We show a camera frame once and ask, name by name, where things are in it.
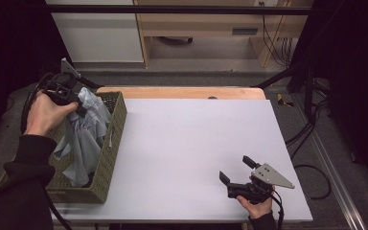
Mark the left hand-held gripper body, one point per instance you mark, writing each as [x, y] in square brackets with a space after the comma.
[61, 85]

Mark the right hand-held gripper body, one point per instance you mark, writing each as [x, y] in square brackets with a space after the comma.
[259, 184]

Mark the light grey printed shirt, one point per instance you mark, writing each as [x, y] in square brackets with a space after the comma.
[84, 134]

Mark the green woven basket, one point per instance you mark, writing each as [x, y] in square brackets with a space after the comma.
[107, 153]

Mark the person's right hand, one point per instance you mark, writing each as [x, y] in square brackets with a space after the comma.
[255, 207]

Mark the person's left hand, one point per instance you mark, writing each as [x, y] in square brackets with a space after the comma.
[46, 113]

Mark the white cabinet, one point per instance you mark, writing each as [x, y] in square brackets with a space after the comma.
[99, 35]

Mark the yellow and black tool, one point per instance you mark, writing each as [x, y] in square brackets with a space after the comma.
[282, 101]

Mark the wooden table board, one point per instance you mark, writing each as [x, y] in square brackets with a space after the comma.
[185, 93]

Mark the black metal stand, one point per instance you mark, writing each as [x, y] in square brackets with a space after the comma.
[300, 76]

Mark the wooden desk with drawer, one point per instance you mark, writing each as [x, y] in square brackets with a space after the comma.
[220, 28]

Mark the metal floor rail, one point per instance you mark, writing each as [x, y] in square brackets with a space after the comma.
[332, 166]

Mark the black metal frame bar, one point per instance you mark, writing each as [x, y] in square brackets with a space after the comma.
[179, 9]

